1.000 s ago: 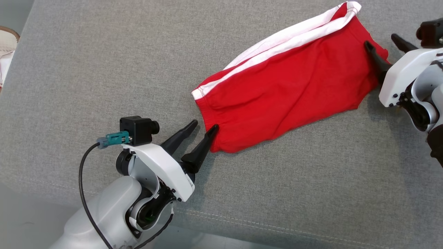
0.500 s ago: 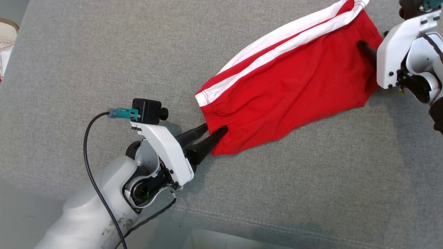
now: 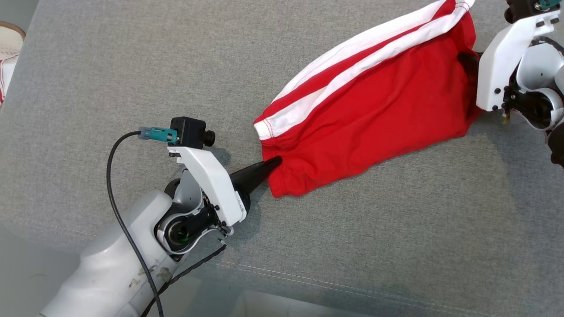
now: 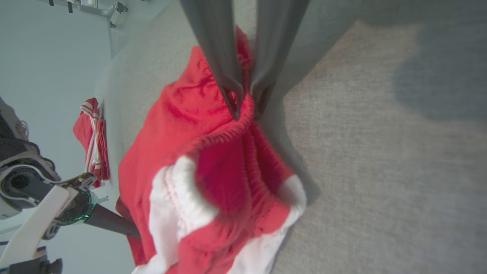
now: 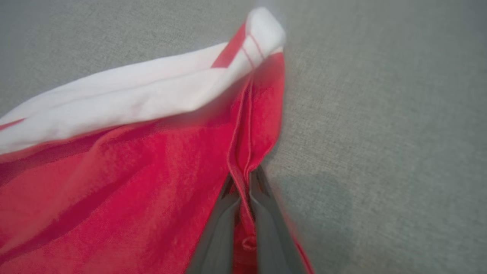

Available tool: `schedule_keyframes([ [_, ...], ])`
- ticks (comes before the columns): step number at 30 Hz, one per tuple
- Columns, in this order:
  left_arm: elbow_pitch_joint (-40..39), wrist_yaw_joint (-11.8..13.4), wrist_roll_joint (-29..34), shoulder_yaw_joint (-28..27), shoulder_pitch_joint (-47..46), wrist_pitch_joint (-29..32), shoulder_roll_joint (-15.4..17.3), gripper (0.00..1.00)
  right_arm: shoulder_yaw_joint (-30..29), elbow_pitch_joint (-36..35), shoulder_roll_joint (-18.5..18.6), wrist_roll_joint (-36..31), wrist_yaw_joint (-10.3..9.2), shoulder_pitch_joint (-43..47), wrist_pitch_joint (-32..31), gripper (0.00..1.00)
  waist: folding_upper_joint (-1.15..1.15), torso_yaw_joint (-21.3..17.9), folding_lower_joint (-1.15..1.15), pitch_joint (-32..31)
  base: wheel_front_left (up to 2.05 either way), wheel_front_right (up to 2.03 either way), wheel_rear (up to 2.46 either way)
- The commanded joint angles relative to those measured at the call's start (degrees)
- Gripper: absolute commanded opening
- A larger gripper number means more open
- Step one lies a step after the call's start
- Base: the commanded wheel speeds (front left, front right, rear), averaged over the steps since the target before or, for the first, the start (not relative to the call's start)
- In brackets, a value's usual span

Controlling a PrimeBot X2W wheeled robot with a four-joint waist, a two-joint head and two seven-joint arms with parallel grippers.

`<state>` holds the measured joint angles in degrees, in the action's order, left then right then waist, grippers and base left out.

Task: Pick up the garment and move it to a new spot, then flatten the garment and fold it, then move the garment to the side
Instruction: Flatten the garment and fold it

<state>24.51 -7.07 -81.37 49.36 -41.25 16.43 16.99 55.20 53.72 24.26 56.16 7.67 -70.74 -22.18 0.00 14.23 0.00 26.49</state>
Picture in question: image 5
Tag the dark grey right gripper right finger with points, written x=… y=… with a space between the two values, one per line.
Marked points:
x=274 y=243

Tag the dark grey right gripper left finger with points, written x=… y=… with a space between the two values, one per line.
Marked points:
x=217 y=243

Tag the red white-striped mesh shorts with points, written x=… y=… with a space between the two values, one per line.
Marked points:
x=114 y=182

